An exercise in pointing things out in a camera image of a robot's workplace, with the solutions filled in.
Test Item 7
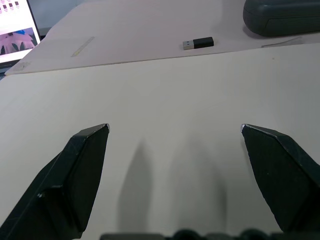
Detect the clear tape strip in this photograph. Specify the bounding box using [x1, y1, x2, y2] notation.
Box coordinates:
[70, 36, 96, 58]

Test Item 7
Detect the computer monitor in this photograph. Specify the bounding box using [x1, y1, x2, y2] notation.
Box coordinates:
[0, 0, 42, 74]

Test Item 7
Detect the black USB dongle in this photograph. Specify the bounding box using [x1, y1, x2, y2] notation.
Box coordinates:
[181, 36, 215, 51]

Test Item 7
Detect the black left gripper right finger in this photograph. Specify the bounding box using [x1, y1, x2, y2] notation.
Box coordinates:
[240, 123, 320, 233]

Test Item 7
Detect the dark grey hard case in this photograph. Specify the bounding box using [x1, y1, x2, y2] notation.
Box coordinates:
[242, 0, 320, 38]

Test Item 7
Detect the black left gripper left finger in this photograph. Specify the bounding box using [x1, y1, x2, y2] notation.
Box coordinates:
[0, 123, 111, 240]

